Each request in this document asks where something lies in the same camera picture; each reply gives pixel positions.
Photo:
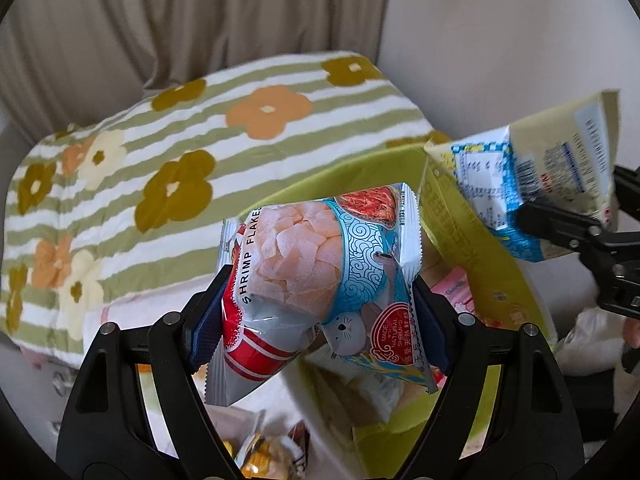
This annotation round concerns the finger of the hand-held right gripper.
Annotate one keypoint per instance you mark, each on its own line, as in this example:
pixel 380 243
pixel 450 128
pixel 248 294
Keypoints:
pixel 627 185
pixel 555 225

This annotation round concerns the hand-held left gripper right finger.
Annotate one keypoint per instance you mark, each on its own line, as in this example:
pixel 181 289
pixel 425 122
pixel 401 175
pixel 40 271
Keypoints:
pixel 433 332

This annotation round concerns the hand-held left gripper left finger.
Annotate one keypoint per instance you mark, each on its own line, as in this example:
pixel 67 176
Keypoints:
pixel 204 332

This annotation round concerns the pale yellow snack packet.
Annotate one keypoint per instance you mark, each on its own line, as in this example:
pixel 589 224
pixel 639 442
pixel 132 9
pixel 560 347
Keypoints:
pixel 550 150

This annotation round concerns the shrimp chips packet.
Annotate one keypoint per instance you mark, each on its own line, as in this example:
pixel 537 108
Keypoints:
pixel 300 260

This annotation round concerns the person's right hand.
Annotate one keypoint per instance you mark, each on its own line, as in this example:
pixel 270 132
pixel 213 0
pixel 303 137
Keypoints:
pixel 633 332

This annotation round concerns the pink snack packet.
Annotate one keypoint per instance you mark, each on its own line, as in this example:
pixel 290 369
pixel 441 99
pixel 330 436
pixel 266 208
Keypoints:
pixel 457 292

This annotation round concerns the white pink-patterned sheet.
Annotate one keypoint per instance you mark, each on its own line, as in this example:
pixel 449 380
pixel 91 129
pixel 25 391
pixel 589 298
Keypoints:
pixel 150 305

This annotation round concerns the white plastic bag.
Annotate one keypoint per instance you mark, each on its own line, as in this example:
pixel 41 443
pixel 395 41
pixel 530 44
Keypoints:
pixel 587 340

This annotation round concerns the pale translucent snack packet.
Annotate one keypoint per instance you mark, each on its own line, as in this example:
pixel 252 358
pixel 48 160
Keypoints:
pixel 360 385

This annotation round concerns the dark red snack packet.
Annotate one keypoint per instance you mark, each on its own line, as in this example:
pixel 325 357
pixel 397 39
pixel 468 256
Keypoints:
pixel 300 440

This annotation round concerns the green striped floral blanket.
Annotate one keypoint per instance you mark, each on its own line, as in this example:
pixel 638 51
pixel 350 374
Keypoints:
pixel 165 160

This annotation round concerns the beige curtain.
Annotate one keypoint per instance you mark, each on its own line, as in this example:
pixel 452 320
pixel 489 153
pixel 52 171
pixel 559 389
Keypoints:
pixel 175 15

